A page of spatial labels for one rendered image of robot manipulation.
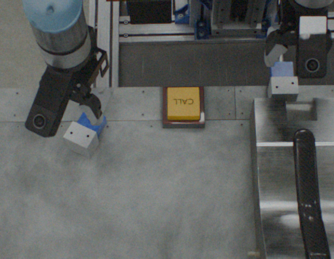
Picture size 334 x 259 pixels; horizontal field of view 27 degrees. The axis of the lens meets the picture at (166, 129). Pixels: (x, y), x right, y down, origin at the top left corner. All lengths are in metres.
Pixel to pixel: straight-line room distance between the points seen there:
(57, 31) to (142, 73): 1.13
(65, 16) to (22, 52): 1.47
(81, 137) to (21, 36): 1.17
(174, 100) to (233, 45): 0.81
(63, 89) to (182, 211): 0.35
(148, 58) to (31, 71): 0.45
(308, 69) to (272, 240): 0.28
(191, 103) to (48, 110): 0.34
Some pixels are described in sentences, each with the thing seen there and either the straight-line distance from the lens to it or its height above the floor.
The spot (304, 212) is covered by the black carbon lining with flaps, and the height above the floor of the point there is 0.88.
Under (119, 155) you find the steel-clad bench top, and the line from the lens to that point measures 1.33.
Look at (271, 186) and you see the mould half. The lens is 1.22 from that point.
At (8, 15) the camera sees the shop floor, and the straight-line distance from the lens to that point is 2.47.
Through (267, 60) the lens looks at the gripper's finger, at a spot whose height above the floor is 0.96.
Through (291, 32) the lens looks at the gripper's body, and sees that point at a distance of 1.16.
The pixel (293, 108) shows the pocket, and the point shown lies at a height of 0.86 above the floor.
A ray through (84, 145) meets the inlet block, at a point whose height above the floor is 0.85.
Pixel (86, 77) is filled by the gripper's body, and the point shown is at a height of 1.06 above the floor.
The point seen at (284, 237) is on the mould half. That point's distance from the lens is 1.18.
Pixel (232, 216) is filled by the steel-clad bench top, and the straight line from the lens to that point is 1.29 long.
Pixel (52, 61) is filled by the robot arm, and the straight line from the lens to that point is 1.03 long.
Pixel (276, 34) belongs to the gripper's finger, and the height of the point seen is 1.04.
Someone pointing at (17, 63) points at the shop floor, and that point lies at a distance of 2.37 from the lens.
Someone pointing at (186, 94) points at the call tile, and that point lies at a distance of 1.33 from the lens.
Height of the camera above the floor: 2.03
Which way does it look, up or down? 67 degrees down
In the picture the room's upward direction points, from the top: 2 degrees counter-clockwise
